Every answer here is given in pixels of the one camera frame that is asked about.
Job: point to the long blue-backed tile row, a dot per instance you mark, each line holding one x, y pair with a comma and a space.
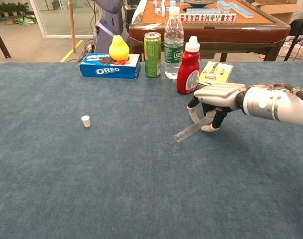
240, 10

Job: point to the blue felt table mat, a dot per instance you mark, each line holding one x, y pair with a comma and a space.
141, 174

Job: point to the brown mahjong table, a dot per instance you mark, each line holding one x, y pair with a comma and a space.
216, 32

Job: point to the black tripod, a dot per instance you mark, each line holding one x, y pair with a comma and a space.
293, 44

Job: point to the green drink can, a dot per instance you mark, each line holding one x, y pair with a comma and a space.
152, 57

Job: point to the black dice dish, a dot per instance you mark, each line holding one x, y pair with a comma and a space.
198, 3

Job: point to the white plastic basket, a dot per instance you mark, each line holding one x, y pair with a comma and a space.
298, 53

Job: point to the scattered upright mahjong tiles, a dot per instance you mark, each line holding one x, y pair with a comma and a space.
163, 7

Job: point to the short blue-backed tile row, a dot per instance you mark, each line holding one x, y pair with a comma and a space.
203, 10

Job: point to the row of potted plants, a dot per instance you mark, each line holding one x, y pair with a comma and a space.
9, 7

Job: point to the red ketchup squeeze bottle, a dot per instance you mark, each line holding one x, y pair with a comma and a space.
187, 74

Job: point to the clear glass test tube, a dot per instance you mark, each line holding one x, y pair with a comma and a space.
188, 130

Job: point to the green bag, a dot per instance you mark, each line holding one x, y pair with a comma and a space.
27, 20

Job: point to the white cloth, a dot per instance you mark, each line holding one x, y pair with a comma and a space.
137, 17

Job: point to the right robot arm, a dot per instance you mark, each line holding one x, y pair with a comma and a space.
270, 104

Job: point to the blue Oreo cookie box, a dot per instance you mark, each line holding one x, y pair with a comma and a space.
109, 71

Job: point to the black slanted table leg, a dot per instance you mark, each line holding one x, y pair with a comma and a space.
2, 44

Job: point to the yellow toy pear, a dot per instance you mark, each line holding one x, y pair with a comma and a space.
119, 49

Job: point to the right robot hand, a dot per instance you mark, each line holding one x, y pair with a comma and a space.
221, 93

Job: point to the clear plastic water bottle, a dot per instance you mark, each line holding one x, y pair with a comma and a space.
173, 49

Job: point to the face-showing mahjong tile row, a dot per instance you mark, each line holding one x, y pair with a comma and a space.
208, 17

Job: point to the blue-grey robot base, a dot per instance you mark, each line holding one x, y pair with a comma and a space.
109, 22

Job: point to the small white stopper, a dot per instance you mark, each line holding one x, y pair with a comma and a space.
86, 122

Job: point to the yellow razor blister package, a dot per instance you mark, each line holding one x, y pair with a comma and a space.
216, 74

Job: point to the wooden pole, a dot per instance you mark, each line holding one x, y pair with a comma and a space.
72, 30

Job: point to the cardboard box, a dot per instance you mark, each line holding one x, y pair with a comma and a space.
278, 10

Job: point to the stacked blue-backed tile block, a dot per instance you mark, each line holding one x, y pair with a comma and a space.
224, 5

